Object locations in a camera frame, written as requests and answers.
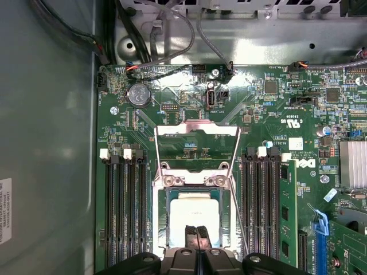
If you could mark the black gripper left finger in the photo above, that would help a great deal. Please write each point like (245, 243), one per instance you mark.
(177, 263)

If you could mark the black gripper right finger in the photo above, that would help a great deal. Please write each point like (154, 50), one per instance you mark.
(220, 263)

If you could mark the silver CPU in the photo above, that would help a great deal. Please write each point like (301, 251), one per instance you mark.
(200, 212)

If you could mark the metal socket cover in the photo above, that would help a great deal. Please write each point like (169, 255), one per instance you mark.
(172, 129)

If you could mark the CPU socket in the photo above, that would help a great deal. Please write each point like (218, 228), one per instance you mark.
(155, 217)

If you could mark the black expansion slot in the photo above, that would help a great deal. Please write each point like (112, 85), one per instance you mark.
(303, 252)

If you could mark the blue expansion slot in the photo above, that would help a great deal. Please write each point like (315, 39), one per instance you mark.
(320, 252)

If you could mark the green RAM stick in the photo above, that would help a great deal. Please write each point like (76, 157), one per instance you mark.
(288, 200)

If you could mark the graphics card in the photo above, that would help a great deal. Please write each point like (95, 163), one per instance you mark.
(352, 249)

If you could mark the green motherboard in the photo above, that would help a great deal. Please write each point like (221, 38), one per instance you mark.
(258, 120)

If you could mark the silver finned heatsink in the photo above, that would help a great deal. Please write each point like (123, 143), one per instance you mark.
(354, 163)

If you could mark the round coin battery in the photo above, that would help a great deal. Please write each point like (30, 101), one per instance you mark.
(139, 94)

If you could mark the black PC case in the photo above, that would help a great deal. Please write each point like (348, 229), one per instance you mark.
(43, 114)

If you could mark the grey metal drive cage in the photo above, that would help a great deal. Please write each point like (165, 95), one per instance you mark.
(292, 13)

